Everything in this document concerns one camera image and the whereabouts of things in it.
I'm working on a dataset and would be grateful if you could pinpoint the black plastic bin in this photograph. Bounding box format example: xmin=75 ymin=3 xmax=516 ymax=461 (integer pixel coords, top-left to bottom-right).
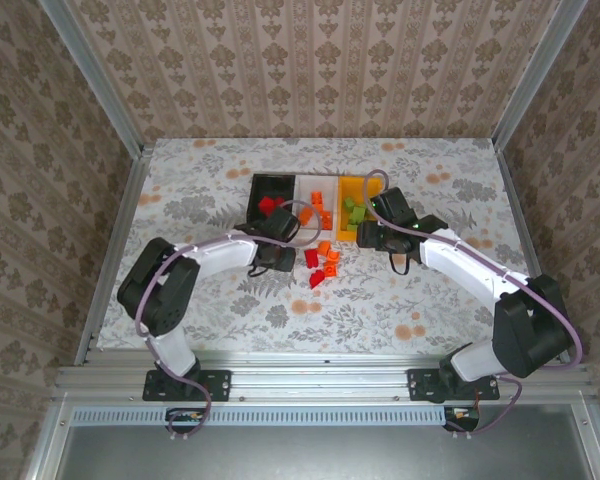
xmin=246 ymin=173 xmax=297 ymax=229

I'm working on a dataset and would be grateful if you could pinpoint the yellow plastic bin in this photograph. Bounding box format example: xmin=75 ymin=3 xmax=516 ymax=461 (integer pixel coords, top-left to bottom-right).
xmin=337 ymin=174 xmax=385 ymax=244

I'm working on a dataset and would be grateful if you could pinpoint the white plastic bin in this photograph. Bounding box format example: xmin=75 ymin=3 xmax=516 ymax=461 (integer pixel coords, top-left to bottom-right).
xmin=293 ymin=174 xmax=342 ymax=246

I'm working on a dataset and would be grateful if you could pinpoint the floral print table cover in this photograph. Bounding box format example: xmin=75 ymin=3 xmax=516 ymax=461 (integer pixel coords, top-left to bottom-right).
xmin=97 ymin=137 xmax=556 ymax=359

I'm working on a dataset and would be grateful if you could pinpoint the small circuit board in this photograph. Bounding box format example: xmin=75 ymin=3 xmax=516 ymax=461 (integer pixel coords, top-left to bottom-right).
xmin=165 ymin=407 xmax=205 ymax=435
xmin=443 ymin=406 xmax=481 ymax=432

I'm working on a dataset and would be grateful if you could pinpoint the grey metal base panel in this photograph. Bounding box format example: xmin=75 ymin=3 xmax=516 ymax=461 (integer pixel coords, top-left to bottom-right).
xmin=54 ymin=405 xmax=599 ymax=480

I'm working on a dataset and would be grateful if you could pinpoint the black right camera cable loop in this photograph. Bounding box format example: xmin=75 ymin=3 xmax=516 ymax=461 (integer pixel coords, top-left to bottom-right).
xmin=387 ymin=249 xmax=411 ymax=275

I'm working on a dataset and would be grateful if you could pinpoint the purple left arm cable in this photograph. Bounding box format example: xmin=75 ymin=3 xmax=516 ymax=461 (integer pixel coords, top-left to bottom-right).
xmin=134 ymin=199 xmax=324 ymax=442

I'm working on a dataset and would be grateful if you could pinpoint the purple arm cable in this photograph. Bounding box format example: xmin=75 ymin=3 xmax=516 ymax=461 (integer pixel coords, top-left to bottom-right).
xmin=362 ymin=169 xmax=584 ymax=437
xmin=134 ymin=199 xmax=324 ymax=442

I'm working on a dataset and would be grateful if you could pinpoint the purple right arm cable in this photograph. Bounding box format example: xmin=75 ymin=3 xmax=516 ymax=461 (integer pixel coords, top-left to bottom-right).
xmin=362 ymin=169 xmax=584 ymax=437

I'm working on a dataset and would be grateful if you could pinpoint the aluminium side rail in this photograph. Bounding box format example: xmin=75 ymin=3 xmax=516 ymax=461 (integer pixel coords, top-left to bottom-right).
xmin=74 ymin=144 xmax=155 ymax=366
xmin=493 ymin=142 xmax=571 ymax=364

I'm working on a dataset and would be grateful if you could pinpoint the aluminium mounting rail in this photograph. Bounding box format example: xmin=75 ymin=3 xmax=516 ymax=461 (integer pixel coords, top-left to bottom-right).
xmin=54 ymin=348 xmax=591 ymax=404

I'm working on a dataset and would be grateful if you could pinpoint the grey slotted cable duct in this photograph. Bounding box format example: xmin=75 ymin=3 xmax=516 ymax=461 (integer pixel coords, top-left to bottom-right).
xmin=72 ymin=403 xmax=449 ymax=427

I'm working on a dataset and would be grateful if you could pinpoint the aluminium frame post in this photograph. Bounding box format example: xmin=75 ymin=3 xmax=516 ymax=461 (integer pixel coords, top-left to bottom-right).
xmin=39 ymin=0 xmax=146 ymax=159
xmin=492 ymin=0 xmax=589 ymax=151

